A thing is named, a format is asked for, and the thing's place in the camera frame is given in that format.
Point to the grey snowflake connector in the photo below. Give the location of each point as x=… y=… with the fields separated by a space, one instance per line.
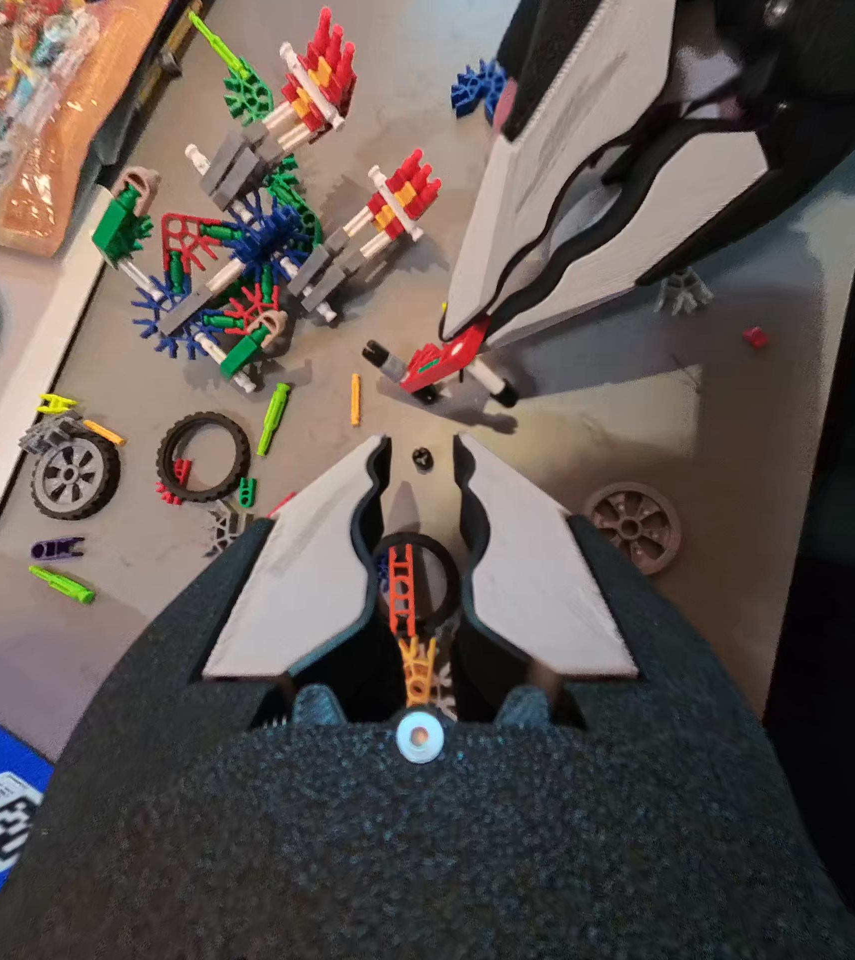
x=49 y=433

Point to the tiny red piece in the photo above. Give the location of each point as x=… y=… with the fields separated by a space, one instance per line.
x=755 y=337

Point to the orange short rod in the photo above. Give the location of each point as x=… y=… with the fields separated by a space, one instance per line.
x=355 y=399
x=103 y=433

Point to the grey fan connector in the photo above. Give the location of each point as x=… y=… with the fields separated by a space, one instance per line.
x=225 y=529

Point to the multicolour construction toy model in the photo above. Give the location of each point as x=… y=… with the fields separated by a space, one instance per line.
x=255 y=232

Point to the red connector rod assembly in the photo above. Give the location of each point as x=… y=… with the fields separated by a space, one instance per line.
x=435 y=367

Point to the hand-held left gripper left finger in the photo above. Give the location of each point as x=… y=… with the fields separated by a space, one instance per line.
x=300 y=592

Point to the blue snowflake connector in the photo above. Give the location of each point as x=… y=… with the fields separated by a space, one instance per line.
x=476 y=90

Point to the orange printed toy box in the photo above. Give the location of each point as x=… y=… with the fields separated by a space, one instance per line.
x=45 y=112

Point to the purple clip connector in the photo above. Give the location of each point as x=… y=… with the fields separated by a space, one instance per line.
x=56 y=548

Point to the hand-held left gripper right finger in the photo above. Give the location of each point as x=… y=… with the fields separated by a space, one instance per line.
x=547 y=592

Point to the silver monitor stand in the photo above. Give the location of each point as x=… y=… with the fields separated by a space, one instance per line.
x=15 y=375

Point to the lime green rod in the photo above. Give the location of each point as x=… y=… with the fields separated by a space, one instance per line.
x=272 y=420
x=60 y=585

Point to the yellow fan connector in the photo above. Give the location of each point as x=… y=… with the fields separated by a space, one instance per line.
x=416 y=671

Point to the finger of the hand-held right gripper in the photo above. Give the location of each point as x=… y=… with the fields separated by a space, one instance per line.
x=547 y=150
x=660 y=232

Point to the green clip connector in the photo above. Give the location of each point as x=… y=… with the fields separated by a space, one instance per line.
x=247 y=491

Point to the grey wheel with black tire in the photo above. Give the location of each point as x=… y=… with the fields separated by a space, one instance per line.
x=71 y=476

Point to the white snowflake connector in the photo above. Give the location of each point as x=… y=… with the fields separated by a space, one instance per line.
x=444 y=694

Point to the orange ladder piece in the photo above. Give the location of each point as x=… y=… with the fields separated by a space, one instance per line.
x=401 y=589

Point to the grey arch connector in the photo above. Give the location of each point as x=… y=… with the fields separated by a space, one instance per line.
x=682 y=292

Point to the red fan connector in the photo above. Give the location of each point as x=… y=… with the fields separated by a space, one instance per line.
x=283 y=504

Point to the grey spoked wheel hub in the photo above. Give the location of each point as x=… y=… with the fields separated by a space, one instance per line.
x=630 y=529

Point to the person's black clothing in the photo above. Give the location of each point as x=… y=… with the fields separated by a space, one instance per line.
x=847 y=600

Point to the small red connector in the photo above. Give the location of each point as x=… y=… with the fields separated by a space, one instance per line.
x=176 y=484

